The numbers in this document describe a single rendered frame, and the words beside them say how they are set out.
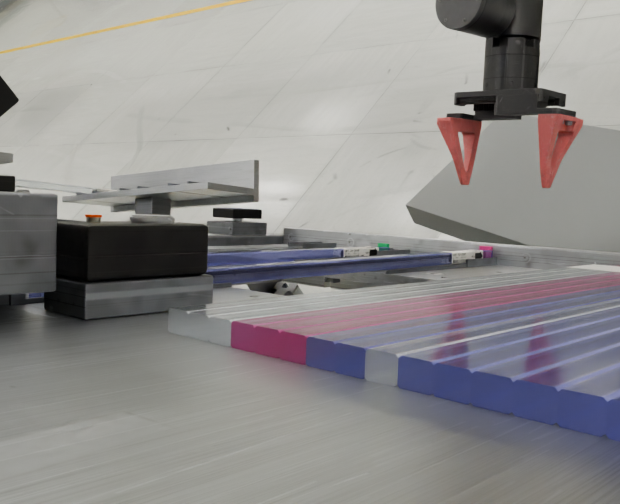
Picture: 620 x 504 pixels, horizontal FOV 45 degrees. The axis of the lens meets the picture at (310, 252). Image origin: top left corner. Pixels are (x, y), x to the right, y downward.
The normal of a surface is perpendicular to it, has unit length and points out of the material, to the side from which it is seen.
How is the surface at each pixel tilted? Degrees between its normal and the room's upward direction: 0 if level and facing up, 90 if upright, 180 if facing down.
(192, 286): 90
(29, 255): 90
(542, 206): 0
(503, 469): 43
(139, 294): 90
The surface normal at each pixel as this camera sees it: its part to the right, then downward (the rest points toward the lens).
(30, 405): 0.04, -1.00
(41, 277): 0.74, 0.07
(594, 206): -0.43, -0.71
